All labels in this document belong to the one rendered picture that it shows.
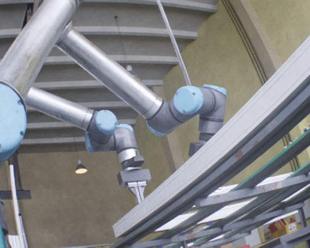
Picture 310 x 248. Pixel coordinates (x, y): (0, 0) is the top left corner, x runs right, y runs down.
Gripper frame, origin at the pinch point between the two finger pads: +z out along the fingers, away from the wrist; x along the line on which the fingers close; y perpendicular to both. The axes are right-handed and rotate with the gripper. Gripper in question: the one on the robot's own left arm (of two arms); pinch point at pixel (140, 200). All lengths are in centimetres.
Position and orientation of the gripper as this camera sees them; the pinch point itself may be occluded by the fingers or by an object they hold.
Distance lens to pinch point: 170.0
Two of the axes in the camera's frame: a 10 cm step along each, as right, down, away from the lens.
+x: -8.9, 0.3, -4.5
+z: 2.4, 8.8, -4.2
